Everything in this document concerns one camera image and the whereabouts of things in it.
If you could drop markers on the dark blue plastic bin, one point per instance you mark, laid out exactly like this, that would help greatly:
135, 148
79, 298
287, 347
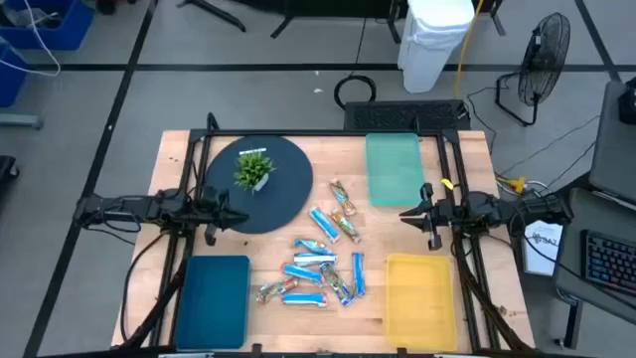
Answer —
213, 303

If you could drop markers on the small blue crate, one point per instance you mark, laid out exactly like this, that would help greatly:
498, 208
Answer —
10, 79

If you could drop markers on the teal plastic bin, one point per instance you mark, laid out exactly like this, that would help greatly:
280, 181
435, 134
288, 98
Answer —
395, 169

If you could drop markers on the backlit black keyboard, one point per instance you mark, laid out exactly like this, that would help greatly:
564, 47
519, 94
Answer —
611, 261

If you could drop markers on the black tripod leg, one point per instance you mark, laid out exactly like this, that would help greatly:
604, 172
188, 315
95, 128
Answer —
218, 17

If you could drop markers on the grey desk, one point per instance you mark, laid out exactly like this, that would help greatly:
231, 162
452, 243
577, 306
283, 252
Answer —
596, 214

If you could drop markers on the white paper sign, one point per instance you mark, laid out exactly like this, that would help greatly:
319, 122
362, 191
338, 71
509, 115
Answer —
539, 253

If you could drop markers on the grey metal bar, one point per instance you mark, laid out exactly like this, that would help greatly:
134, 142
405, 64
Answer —
20, 121

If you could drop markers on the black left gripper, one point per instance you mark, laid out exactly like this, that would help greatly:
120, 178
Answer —
208, 216

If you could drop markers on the white and blue granola bar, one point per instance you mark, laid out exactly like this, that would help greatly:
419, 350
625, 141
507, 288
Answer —
314, 259

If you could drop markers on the yellow plastic bin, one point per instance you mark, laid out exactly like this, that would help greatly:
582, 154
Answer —
420, 303

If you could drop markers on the yellow power plug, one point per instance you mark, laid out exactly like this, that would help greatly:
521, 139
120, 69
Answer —
517, 184

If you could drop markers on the black chair base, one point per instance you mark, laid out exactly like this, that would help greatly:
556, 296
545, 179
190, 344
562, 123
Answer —
6, 171

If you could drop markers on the green plant in white pot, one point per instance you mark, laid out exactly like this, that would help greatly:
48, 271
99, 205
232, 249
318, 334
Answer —
252, 169

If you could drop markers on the black device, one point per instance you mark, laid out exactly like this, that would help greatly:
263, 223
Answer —
628, 102

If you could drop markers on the multicolour blue-ended granola bar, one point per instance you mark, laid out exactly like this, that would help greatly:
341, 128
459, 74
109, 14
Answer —
337, 283

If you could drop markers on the white trash bin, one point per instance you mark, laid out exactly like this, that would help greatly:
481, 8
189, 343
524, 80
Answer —
432, 45

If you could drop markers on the black perforated case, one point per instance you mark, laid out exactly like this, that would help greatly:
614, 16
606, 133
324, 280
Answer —
397, 117

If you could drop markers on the large blue crate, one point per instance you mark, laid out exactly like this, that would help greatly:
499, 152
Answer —
69, 35

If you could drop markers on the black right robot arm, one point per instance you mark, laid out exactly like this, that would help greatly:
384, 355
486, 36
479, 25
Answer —
517, 211

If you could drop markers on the white label strip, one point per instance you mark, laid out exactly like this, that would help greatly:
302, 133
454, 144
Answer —
252, 151

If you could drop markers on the small yellow tag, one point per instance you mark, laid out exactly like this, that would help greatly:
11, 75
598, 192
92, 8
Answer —
447, 184

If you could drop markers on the granola bar with orange end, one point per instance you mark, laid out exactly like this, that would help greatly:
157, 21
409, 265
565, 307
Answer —
304, 299

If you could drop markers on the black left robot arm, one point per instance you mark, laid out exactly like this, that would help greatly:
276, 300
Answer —
129, 209

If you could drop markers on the dark round table mat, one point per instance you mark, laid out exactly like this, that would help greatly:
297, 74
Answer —
288, 189

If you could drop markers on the black fabric partition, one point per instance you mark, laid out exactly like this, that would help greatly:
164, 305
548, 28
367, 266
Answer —
323, 7

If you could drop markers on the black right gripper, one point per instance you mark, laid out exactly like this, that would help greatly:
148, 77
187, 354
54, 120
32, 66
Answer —
444, 214

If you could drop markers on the grey flat panel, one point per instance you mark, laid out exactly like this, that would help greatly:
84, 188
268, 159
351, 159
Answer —
613, 149

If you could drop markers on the black metal rig frame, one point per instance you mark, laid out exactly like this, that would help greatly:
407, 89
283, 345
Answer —
323, 133

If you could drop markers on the black floor fan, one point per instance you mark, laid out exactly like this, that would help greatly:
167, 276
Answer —
544, 59

